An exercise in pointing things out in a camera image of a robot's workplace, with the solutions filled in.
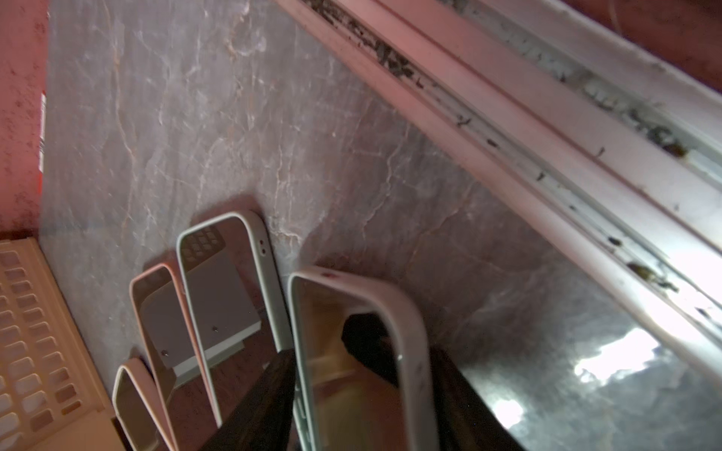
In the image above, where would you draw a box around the dark phone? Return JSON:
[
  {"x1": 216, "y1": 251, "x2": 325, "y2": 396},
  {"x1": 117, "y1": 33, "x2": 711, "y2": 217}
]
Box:
[{"x1": 288, "y1": 266, "x2": 440, "y2": 450}]

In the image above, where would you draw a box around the white case phone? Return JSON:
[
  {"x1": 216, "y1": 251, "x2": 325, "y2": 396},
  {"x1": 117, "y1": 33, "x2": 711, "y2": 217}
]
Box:
[
  {"x1": 176, "y1": 210, "x2": 293, "y2": 425},
  {"x1": 112, "y1": 357, "x2": 177, "y2": 450}
]

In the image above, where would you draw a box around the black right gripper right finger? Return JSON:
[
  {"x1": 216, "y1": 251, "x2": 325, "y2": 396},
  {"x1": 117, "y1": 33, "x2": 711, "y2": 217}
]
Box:
[{"x1": 430, "y1": 347, "x2": 524, "y2": 450}]

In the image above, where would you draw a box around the red white marker pen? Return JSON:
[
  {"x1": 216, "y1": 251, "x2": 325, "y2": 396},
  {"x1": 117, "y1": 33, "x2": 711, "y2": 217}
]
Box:
[{"x1": 38, "y1": 90, "x2": 47, "y2": 193}]

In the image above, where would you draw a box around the beige plastic file organizer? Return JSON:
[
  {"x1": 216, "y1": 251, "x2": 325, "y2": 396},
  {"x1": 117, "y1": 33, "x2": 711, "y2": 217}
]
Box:
[{"x1": 1, "y1": 239, "x2": 124, "y2": 450}]

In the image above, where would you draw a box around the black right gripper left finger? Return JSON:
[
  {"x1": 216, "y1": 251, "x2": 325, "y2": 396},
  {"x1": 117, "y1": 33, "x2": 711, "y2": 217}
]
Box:
[{"x1": 201, "y1": 350, "x2": 297, "y2": 450}]

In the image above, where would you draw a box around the black phone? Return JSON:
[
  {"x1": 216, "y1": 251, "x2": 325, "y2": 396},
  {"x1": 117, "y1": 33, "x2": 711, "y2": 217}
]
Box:
[{"x1": 130, "y1": 262, "x2": 199, "y2": 416}]

